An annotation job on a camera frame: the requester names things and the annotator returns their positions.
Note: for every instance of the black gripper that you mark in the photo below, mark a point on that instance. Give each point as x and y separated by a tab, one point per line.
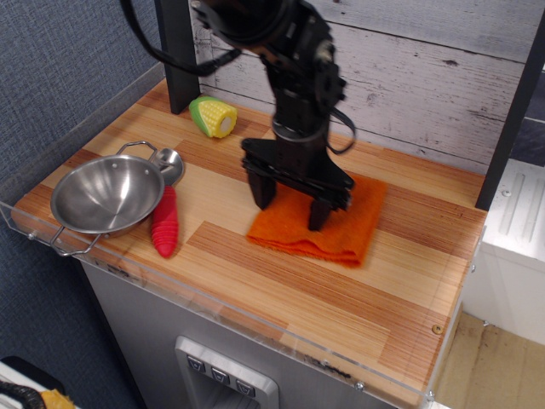
301	161

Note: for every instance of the orange cloth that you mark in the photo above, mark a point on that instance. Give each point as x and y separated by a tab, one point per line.
344	238

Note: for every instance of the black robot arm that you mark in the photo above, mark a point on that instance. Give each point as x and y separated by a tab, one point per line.
294	43

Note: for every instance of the yellow toy corn cob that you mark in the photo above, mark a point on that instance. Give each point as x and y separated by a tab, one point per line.
213	117

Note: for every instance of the clear acrylic table guard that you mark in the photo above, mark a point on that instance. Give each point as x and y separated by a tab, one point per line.
328	336

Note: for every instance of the grey cabinet control panel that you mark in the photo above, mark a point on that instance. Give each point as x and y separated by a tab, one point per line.
214	380

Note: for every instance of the white ribbed box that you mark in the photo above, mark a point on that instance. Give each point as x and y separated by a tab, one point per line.
505	283

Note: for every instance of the black and yellow bag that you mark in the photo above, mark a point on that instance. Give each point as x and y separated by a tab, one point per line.
24	385

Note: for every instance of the red-handled metal spoon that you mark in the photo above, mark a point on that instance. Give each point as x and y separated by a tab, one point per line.
165	222

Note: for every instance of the stainless steel bowl with handles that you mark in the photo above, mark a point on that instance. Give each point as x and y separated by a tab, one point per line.
107	195

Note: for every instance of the black left vertical post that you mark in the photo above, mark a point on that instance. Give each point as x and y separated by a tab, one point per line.
176	37

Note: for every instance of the black vertical post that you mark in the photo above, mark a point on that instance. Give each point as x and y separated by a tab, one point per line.
521	100
176	37

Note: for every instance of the black right vertical post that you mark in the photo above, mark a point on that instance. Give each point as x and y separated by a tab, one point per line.
521	100

